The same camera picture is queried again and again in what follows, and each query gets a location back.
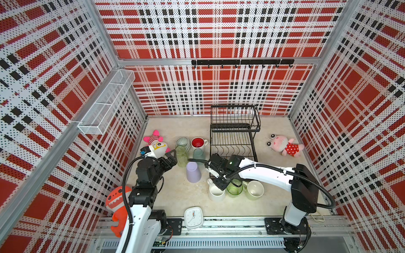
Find green transparent glass mug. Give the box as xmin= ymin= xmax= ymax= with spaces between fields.
xmin=226 ymin=179 xmax=243 ymax=198

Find teal textured plastic cup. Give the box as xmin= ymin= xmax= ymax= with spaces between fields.
xmin=193 ymin=148 xmax=206 ymax=160

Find white ceramic mug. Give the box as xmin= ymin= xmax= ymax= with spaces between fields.
xmin=207 ymin=178 xmax=226 ymax=202

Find lilac plastic cup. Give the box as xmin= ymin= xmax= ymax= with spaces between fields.
xmin=186 ymin=161 xmax=201 ymax=183

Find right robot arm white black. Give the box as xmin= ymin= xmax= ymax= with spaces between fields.
xmin=202 ymin=153 xmax=336 ymax=234

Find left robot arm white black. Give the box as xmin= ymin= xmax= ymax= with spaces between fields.
xmin=116 ymin=150 xmax=177 ymax=253

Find tall green glass cup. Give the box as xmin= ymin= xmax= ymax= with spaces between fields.
xmin=175 ymin=145 xmax=188 ymax=168

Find pink white owl plush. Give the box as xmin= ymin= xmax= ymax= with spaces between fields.
xmin=143 ymin=130 xmax=171 ymax=159

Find ribbed grey-green cup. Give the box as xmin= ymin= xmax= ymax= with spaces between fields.
xmin=176 ymin=137 xmax=192 ymax=152

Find white mug red inside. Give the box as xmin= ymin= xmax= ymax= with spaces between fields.
xmin=191 ymin=137 xmax=209 ymax=151

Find light green ceramic mug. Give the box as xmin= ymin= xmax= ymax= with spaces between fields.
xmin=242 ymin=181 xmax=265 ymax=200

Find white square alarm clock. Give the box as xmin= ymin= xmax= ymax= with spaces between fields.
xmin=184 ymin=207 xmax=204 ymax=230

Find red monster plush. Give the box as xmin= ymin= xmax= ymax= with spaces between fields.
xmin=105 ymin=186 xmax=128 ymax=238

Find pink pig plush red dress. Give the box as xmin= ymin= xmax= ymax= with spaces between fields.
xmin=266 ymin=134 xmax=305 ymax=158

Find beige rubber band loop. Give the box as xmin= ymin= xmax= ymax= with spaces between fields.
xmin=310 ymin=212 xmax=325 ymax=223

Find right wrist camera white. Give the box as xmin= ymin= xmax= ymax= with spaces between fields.
xmin=207 ymin=167 xmax=220 ymax=178

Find black wire dish rack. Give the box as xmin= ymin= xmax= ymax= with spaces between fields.
xmin=209 ymin=104 xmax=261 ymax=161

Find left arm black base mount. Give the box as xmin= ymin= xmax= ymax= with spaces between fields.
xmin=160 ymin=218 xmax=183 ymax=236

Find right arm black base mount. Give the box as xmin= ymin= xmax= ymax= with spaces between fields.
xmin=264 ymin=217 xmax=312 ymax=236

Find white wire wall basket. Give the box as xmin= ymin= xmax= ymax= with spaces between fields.
xmin=78 ymin=69 xmax=135 ymax=135

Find black wall hook rail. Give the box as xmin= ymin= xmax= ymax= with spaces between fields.
xmin=191 ymin=59 xmax=295 ymax=66

